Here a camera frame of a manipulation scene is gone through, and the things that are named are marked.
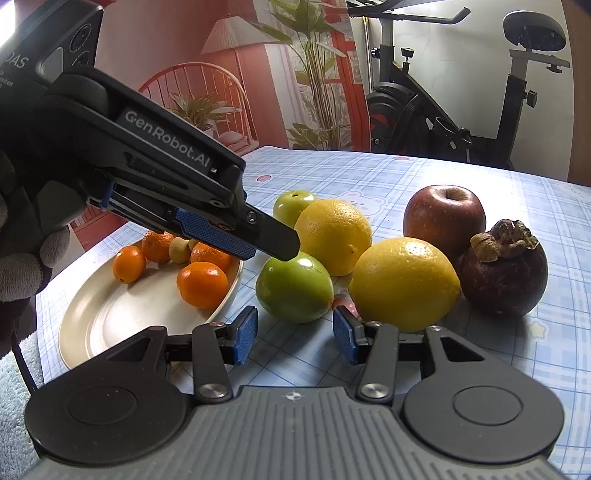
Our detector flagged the orange tangerine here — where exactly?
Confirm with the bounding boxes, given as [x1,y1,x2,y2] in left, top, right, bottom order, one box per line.
[113,246,147,284]
[176,261,229,310]
[190,241,233,273]
[141,229,176,264]

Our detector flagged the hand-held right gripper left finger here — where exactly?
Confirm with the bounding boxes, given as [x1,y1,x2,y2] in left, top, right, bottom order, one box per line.
[99,305,259,402]

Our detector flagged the cream round plate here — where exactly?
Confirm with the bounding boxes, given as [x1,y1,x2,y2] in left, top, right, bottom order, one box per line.
[58,251,244,370]

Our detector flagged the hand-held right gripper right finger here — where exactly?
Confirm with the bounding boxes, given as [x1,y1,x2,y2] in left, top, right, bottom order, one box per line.
[332,305,485,402]

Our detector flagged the yellow lemon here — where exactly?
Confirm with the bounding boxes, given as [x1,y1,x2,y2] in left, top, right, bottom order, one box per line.
[294,198,373,277]
[348,237,462,333]

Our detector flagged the light blue fluffy cloth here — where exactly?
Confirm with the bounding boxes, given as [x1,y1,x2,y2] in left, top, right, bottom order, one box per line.
[0,330,47,480]

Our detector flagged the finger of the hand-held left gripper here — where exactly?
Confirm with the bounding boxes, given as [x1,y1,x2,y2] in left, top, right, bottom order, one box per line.
[210,200,302,263]
[111,203,258,260]

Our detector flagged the wooden panel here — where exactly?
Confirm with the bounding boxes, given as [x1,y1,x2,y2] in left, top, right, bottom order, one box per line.
[561,0,591,188]

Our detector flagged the black exercise bike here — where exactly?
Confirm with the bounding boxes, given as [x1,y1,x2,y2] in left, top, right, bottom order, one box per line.
[346,0,573,169]

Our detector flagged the purple mangosteen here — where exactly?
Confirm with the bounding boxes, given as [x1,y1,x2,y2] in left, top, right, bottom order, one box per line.
[460,219,549,317]

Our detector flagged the red apple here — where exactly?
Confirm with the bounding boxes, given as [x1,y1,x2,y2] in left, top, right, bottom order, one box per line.
[403,185,487,260]

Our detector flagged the person's left hand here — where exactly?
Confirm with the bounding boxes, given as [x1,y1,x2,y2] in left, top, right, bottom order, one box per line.
[0,152,71,357]

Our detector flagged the black cable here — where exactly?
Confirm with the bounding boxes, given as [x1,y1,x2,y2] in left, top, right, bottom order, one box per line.
[11,339,40,394]

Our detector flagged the green jujube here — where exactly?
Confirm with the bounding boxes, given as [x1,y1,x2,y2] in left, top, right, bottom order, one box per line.
[272,189,319,229]
[255,251,334,324]

